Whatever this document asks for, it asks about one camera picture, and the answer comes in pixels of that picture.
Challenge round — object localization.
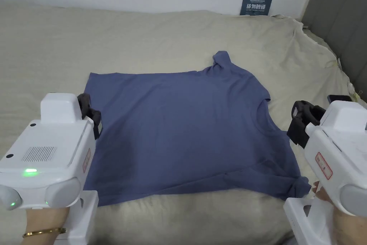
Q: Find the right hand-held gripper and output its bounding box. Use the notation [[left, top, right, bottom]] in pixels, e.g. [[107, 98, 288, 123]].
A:
[[283, 100, 367, 245]]

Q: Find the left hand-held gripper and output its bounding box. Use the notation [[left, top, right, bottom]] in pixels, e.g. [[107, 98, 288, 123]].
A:
[[0, 93, 103, 241]]

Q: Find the person's left forearm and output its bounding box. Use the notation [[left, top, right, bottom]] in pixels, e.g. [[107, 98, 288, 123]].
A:
[[22, 227, 67, 245]]

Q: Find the person's left hand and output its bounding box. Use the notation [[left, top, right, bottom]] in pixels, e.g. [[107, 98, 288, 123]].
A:
[[24, 206, 70, 232]]

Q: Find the person's right hand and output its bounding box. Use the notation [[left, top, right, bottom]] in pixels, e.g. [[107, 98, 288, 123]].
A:
[[312, 181, 367, 245]]

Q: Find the blue shirt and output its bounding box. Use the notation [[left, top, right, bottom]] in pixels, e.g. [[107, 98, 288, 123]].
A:
[[81, 51, 313, 207]]

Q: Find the bed with beige sheet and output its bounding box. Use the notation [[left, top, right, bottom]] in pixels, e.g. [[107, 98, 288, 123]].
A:
[[0, 4, 367, 245]]

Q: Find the grey padded headboard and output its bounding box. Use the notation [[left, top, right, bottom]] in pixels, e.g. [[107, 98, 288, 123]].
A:
[[301, 0, 367, 94]]

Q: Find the dark blue sign card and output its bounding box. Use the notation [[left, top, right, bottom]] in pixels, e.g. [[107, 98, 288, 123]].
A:
[[239, 0, 274, 17]]

